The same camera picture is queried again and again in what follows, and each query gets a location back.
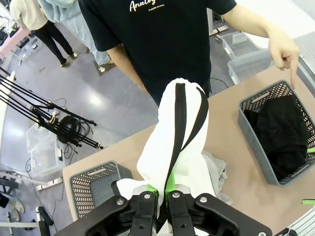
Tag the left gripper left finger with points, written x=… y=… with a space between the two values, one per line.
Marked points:
x=144 y=214

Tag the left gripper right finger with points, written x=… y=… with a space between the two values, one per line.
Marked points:
x=178 y=214

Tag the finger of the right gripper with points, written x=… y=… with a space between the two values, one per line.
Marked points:
x=311 y=150
x=308 y=202

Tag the grey t-shirt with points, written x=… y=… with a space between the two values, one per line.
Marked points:
x=216 y=169

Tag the white garment with black stripes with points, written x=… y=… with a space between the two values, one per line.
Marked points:
x=162 y=137

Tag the person's left forearm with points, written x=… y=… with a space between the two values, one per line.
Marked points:
x=251 y=27

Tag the person's right forearm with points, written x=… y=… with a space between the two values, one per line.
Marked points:
x=128 y=68

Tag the person's left hand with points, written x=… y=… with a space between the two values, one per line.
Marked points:
x=285 y=54

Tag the grey plastic lattice basket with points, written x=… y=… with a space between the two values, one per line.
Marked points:
x=98 y=186
x=253 y=137

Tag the clear plastic storage bin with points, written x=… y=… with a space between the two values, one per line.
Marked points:
x=233 y=44
x=41 y=150
x=248 y=66

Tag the person in black t-shirt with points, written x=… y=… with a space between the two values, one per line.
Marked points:
x=160 y=44

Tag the mannequin in light blue fleece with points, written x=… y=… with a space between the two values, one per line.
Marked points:
x=73 y=24

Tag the table with pink cloth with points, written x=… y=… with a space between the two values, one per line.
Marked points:
x=14 y=41

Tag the mannequin in beige shirt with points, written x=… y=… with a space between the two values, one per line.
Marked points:
x=37 y=22

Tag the black camera tripod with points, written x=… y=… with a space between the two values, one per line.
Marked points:
x=37 y=110

